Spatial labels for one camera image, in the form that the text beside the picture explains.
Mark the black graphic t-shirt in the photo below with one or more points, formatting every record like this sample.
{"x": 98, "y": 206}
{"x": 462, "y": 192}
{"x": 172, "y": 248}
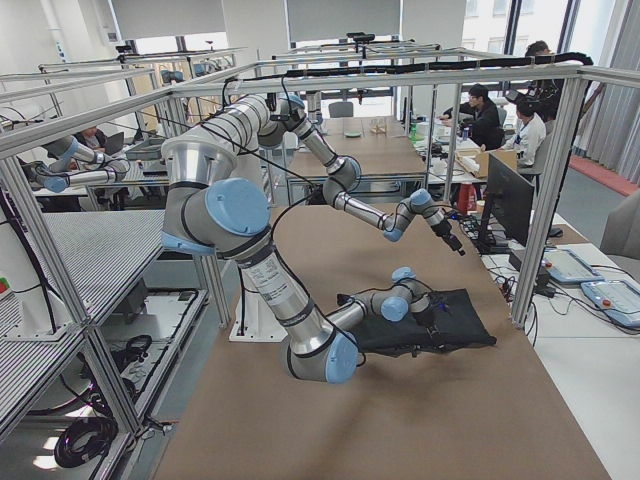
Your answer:
{"x": 449, "y": 323}

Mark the aluminium cage frame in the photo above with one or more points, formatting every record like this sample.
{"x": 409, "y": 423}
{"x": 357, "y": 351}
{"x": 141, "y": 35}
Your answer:
{"x": 26, "y": 372}

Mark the standing person in black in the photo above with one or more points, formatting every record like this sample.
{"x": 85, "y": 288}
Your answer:
{"x": 545, "y": 94}

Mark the black computer monitor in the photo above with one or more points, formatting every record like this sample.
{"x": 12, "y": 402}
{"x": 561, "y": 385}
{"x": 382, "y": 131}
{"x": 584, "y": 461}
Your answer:
{"x": 507, "y": 210}

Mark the person in white top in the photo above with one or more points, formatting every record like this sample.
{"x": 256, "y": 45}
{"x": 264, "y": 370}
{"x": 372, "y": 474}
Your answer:
{"x": 529, "y": 136}

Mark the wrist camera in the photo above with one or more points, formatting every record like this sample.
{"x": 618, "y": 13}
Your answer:
{"x": 454, "y": 216}

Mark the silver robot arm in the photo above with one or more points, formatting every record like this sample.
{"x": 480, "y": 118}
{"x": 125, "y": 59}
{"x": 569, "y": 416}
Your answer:
{"x": 343, "y": 173}
{"x": 208, "y": 211}

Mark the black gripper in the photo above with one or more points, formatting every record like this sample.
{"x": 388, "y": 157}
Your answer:
{"x": 426, "y": 316}
{"x": 443, "y": 231}

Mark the person in black jacket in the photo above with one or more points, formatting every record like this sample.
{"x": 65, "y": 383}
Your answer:
{"x": 485, "y": 128}

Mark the blue teach pendant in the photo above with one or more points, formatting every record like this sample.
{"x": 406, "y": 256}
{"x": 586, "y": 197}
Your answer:
{"x": 564, "y": 266}
{"x": 618, "y": 299}

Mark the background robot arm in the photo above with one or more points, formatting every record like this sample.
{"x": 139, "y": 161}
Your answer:
{"x": 76, "y": 164}

